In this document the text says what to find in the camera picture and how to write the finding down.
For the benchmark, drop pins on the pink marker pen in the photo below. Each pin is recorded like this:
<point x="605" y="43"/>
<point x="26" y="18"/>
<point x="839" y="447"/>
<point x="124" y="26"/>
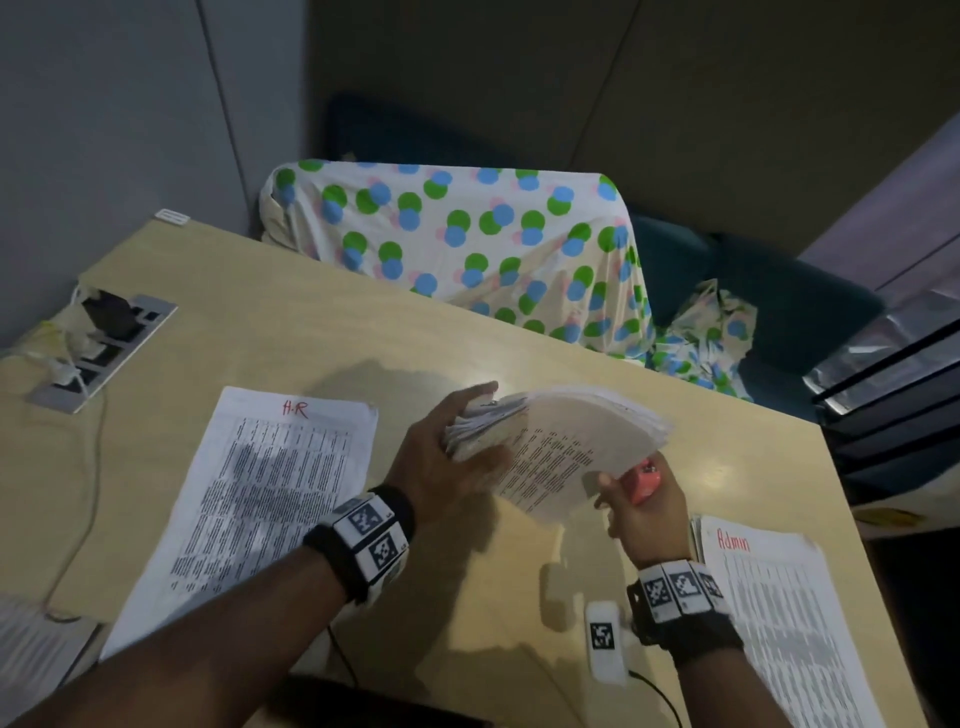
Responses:
<point x="645" y="480"/>

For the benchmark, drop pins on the grey paper pile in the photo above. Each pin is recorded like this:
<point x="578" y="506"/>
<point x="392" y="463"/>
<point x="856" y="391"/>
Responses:
<point x="37" y="649"/>

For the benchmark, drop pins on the grey table socket panel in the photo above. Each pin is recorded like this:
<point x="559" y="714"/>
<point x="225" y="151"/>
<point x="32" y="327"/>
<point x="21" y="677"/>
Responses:
<point x="105" y="352"/>

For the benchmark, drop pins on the black shelf rack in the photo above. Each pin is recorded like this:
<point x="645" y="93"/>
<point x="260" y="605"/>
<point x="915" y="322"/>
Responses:
<point x="892" y="390"/>

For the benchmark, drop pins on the white plug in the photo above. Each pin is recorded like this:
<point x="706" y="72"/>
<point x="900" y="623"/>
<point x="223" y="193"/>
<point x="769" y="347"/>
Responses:
<point x="66" y="371"/>

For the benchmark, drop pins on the small white table clip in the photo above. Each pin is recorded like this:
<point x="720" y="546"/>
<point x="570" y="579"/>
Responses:
<point x="172" y="217"/>

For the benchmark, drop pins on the dotted cloth chair cover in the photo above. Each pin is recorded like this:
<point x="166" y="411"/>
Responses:
<point x="465" y="240"/>

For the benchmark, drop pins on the person's left hand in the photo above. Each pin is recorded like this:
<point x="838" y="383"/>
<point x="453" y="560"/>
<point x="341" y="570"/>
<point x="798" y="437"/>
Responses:
<point x="424" y="469"/>

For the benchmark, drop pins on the black power adapter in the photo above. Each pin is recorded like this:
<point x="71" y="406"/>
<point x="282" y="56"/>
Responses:
<point x="111" y="311"/>

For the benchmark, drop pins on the person's right thumb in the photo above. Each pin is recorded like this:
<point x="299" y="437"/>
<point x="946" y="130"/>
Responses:
<point x="613" y="496"/>

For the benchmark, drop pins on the printed sheet pile red heading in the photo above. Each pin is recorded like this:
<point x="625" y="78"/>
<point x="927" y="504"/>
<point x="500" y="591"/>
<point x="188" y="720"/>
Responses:
<point x="780" y="622"/>

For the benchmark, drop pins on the person's left thumb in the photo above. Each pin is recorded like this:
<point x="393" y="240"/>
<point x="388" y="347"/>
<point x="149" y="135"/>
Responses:
<point x="491" y="462"/>

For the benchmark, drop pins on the stack of printed papers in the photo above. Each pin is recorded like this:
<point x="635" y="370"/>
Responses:
<point x="570" y="442"/>

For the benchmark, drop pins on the printed sheet with red heading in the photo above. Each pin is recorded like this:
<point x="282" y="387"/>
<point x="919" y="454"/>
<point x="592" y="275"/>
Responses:
<point x="255" y="495"/>

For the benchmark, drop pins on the left wrist band with markers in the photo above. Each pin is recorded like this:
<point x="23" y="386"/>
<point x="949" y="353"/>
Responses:
<point x="367" y="536"/>

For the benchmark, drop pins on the person's right forearm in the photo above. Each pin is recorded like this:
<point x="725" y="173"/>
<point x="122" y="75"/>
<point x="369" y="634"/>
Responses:
<point x="727" y="690"/>

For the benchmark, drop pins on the crumpled dotted cloth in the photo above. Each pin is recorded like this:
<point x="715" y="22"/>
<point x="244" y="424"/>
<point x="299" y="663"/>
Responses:
<point x="705" y="345"/>

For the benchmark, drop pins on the dark blue sofa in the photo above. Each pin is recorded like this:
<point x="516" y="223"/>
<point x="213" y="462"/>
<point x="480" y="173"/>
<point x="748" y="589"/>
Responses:
<point x="787" y="300"/>

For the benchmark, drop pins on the right wrist band with markers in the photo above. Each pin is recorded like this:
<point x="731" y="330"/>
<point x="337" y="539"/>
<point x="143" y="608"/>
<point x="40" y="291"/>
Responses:
<point x="682" y="600"/>

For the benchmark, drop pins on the person's left forearm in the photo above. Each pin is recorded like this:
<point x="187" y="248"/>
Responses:
<point x="202" y="645"/>

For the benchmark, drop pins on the wrist band with markers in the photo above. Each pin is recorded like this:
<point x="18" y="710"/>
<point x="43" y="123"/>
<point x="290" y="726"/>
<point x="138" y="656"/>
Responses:
<point x="682" y="600"/>
<point x="367" y="536"/>

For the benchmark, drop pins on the person's right hand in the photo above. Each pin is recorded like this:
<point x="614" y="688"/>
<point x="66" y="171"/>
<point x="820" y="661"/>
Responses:
<point x="654" y="529"/>

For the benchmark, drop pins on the white marker-tagged device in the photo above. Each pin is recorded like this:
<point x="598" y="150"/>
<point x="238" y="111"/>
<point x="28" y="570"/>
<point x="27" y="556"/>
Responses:
<point x="604" y="641"/>

